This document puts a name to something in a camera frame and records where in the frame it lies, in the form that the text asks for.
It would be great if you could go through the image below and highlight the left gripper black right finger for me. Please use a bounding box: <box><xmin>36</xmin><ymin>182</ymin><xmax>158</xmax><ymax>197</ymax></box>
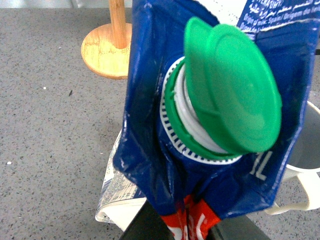
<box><xmin>208</xmin><ymin>215</ymin><xmax>270</xmax><ymax>240</ymax></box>

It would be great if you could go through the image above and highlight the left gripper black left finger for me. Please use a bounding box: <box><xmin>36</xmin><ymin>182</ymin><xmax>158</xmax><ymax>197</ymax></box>
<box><xmin>121</xmin><ymin>201</ymin><xmax>174</xmax><ymax>240</ymax></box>

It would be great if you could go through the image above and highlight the cream mug grey inside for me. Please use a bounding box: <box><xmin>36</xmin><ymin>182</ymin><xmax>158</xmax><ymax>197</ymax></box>
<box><xmin>264</xmin><ymin>101</ymin><xmax>320</xmax><ymax>215</ymax></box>

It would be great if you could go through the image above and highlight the blue milk carton green cap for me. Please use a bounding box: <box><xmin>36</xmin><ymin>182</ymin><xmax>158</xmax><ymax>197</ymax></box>
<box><xmin>94</xmin><ymin>0</ymin><xmax>320</xmax><ymax>240</ymax></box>

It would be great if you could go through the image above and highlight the wooden mug tree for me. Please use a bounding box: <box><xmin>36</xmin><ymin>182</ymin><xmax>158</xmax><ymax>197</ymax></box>
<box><xmin>80</xmin><ymin>0</ymin><xmax>132</xmax><ymax>80</ymax></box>

